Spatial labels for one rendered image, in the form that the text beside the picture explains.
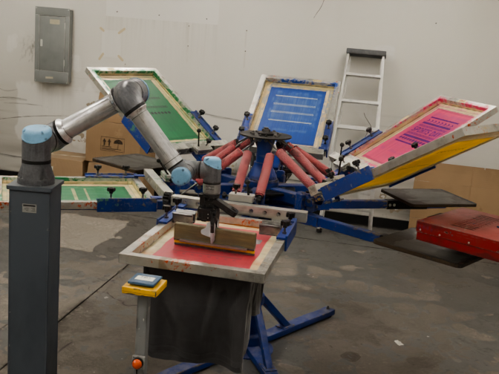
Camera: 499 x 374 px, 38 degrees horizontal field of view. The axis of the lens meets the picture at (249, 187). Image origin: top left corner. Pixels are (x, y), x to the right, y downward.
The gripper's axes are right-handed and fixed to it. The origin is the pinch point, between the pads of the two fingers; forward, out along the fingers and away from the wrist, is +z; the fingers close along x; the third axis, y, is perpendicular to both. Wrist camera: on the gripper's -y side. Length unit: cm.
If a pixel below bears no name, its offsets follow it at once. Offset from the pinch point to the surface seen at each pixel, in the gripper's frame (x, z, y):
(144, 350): 51, 30, 13
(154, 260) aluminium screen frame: 32.3, 1.4, 16.1
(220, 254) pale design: 5.4, 4.9, -3.8
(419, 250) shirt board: -43, 8, -87
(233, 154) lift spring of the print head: -95, -21, 14
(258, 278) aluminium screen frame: 32.5, 4.0, -25.2
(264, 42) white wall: -441, -77, 62
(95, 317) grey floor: -122, 96, 106
